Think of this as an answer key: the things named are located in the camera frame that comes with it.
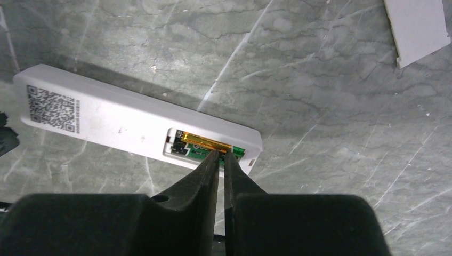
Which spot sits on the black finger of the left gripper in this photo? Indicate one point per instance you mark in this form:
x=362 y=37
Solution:
x=9 y=138

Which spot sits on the white battery cover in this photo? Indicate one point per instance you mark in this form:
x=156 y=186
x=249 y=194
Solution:
x=418 y=28

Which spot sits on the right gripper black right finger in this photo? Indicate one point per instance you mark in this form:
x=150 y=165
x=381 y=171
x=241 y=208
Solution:
x=259 y=223

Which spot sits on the gold AA battery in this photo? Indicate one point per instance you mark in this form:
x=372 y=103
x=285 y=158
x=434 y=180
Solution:
x=205 y=142

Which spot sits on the white remote control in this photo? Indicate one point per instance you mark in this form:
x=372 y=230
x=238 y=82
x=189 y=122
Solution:
x=76 y=106

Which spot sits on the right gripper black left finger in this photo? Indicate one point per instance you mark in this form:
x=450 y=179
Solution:
x=177 y=221

